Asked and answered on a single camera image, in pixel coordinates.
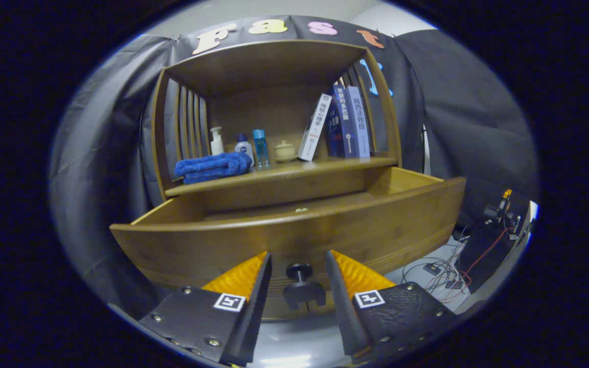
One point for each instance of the white book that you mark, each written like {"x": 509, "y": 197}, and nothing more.
{"x": 316, "y": 128}

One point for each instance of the small black adapter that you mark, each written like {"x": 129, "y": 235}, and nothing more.
{"x": 431, "y": 268}

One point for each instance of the wooden drawer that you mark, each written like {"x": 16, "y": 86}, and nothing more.
{"x": 223, "y": 250}

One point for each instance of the clear blue bottle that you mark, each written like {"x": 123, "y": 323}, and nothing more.
{"x": 261, "y": 148}

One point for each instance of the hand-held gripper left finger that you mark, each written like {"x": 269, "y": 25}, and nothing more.
{"x": 253, "y": 312}

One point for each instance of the folded blue towel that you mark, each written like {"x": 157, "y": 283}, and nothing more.
{"x": 212, "y": 167}

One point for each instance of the white bottle with blue cap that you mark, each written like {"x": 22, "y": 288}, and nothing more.
{"x": 244, "y": 148}

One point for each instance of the wooden cabinet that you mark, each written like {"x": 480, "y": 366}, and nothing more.
{"x": 264, "y": 66}

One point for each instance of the wooden countertop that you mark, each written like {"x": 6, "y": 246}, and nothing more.
{"x": 294, "y": 171}

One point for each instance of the black backdrop cloth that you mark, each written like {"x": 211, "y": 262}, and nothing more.
{"x": 478, "y": 128}

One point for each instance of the dark blue book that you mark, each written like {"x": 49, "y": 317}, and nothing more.
{"x": 339, "y": 122}

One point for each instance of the black drawer knob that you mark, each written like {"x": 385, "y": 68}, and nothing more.
{"x": 302, "y": 292}

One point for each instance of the light blue book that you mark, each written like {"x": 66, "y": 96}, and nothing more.
{"x": 358, "y": 122}

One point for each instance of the beige lidded teacup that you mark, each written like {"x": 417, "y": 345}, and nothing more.
{"x": 285, "y": 152}

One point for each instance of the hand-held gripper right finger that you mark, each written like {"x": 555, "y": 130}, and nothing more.
{"x": 343, "y": 312}

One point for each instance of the white pump bottle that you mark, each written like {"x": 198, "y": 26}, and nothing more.
{"x": 216, "y": 144}

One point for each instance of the black and orange device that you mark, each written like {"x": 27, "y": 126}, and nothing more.
{"x": 501, "y": 209}

